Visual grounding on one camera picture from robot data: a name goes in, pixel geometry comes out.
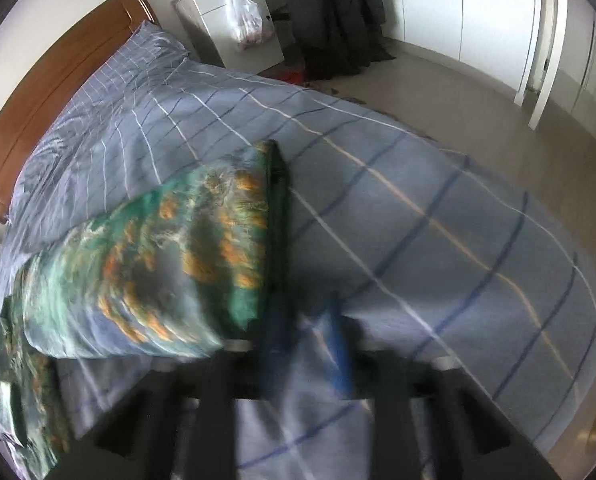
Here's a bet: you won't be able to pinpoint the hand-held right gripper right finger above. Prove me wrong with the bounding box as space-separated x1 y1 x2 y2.
322 294 510 480

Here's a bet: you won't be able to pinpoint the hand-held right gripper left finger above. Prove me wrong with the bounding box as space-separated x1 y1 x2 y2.
95 300 299 480

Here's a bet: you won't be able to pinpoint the green orange printed garment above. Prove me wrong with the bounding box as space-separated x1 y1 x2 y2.
0 140 293 480

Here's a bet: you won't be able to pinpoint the blue checked pillow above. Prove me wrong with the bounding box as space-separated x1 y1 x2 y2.
58 21 195 128

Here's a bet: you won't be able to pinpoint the dark hanging coats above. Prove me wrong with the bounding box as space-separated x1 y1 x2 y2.
276 0 397 84

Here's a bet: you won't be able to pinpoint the white plastic bag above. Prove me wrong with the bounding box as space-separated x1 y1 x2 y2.
226 0 264 51

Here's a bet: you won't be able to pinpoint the white bedside cabinet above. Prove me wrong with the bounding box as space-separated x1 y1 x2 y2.
172 0 299 74

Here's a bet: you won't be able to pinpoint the wooden bed headboard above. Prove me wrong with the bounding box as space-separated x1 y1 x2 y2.
0 0 159 225

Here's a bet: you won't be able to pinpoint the white wardrobe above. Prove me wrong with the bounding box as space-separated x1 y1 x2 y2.
380 0 596 128

